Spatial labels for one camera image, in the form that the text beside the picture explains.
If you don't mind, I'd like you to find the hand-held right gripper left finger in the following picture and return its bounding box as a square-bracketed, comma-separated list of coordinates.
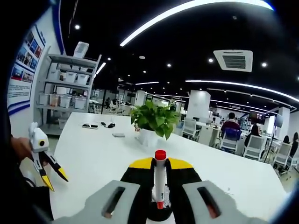
[52, 157, 155, 224]

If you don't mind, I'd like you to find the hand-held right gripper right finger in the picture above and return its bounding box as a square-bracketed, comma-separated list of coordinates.
[165, 157, 263, 224]

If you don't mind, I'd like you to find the red whiteboard marker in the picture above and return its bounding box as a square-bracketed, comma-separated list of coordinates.
[151, 150, 171, 210]

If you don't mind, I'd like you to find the person's left hand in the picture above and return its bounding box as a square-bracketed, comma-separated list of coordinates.
[10, 137, 36, 164]

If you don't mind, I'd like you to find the group of white office chairs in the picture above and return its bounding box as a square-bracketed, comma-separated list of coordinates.
[181, 118, 299, 175]

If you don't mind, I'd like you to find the group of white storage boxes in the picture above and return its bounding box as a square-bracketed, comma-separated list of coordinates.
[38, 70, 91, 110]

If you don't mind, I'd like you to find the grey metal storage shelf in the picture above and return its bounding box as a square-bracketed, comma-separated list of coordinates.
[35, 52, 103, 136]

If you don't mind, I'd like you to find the hanging display red text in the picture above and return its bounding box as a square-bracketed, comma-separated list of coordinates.
[249, 111, 266, 125]

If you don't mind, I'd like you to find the white slatted appliance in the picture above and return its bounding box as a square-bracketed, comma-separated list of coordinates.
[73, 41, 90, 58]

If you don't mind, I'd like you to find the grey mounted screen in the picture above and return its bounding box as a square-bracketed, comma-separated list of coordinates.
[274, 114, 285, 128]

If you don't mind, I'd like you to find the green potted plant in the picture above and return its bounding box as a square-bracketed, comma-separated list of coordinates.
[130, 100, 182, 147]

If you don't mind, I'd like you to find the curved ceiling light strip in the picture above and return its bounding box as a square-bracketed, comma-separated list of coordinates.
[185, 80, 299, 103]

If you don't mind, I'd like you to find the ceiling air vent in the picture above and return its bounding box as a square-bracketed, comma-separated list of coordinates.
[213, 49, 254, 72]

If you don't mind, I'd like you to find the group of ceiling spotlights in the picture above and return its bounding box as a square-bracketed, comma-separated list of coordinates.
[74, 24, 268, 77]

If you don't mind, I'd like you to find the long ceiling light strip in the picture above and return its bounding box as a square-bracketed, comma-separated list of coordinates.
[119, 0, 274, 47]

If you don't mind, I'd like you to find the blue white wall board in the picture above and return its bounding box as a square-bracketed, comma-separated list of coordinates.
[7, 23, 47, 115]

